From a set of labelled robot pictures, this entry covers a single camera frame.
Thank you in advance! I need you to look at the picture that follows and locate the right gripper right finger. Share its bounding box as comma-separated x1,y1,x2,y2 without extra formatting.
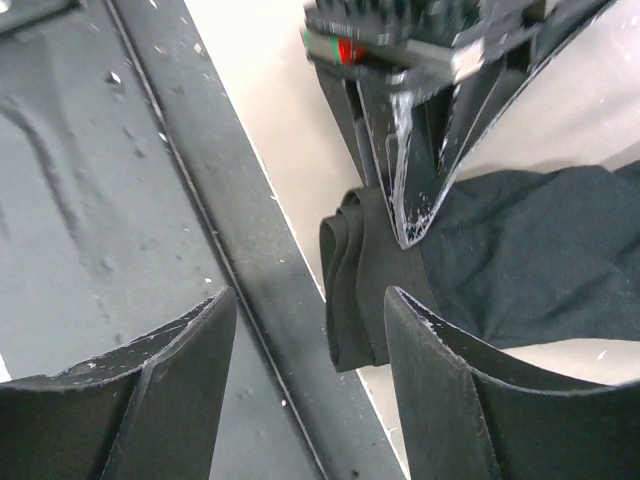
384,287,639,479

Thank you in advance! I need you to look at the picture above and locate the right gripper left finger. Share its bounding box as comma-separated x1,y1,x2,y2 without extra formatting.
1,287,236,479

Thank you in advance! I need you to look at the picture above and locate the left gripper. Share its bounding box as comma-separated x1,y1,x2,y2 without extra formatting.
301,1,607,249

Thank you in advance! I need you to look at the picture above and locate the black underwear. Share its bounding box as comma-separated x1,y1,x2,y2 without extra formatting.
319,163,639,372

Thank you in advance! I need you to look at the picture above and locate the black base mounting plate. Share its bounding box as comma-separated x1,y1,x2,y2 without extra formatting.
1,1,403,479

